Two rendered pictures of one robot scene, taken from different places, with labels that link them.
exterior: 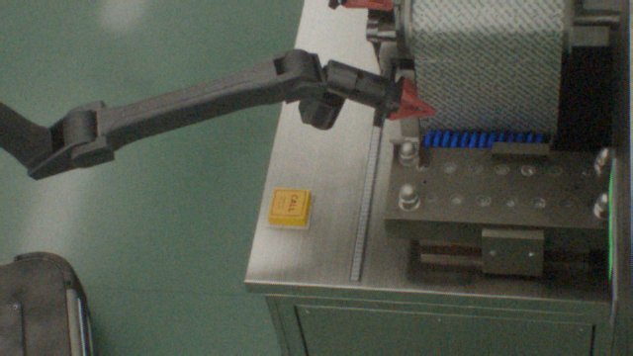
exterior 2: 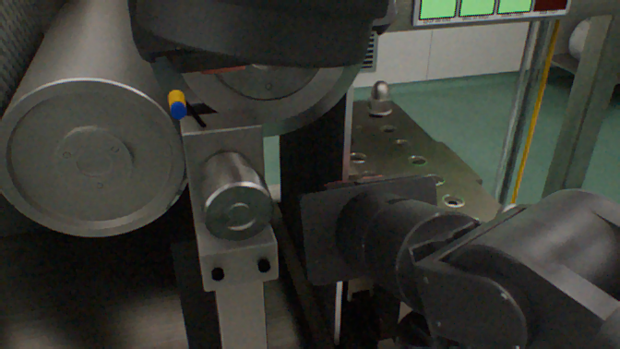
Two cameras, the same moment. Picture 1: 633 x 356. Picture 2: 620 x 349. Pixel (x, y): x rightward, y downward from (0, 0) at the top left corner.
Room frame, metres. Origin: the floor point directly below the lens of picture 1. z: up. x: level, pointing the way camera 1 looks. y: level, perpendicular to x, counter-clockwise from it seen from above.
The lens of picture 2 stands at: (1.58, 0.08, 1.35)
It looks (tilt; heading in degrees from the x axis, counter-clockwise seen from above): 32 degrees down; 237
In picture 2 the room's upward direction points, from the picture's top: straight up
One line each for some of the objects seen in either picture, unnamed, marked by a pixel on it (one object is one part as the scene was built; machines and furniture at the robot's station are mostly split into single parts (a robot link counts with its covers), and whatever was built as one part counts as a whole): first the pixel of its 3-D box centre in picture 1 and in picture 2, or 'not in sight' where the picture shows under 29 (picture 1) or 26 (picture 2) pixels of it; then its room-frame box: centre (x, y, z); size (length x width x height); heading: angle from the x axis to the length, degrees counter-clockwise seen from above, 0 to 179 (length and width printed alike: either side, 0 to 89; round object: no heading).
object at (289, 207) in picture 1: (289, 207); not in sight; (1.34, 0.05, 0.91); 0.07 x 0.07 x 0.02; 72
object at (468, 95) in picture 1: (487, 98); (306, 129); (1.33, -0.32, 1.12); 0.23 x 0.01 x 0.18; 72
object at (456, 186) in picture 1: (506, 196); (392, 188); (1.21, -0.32, 1.00); 0.40 x 0.16 x 0.06; 72
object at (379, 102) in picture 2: (606, 203); (380, 95); (1.11, -0.45, 1.05); 0.04 x 0.04 x 0.04
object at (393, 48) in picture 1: (399, 79); (241, 313); (1.47, -0.19, 1.05); 0.06 x 0.05 x 0.31; 72
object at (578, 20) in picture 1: (595, 16); not in sight; (1.34, -0.49, 1.25); 0.07 x 0.04 x 0.04; 72
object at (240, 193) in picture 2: (373, 30); (236, 204); (1.48, -0.15, 1.18); 0.04 x 0.02 x 0.04; 162
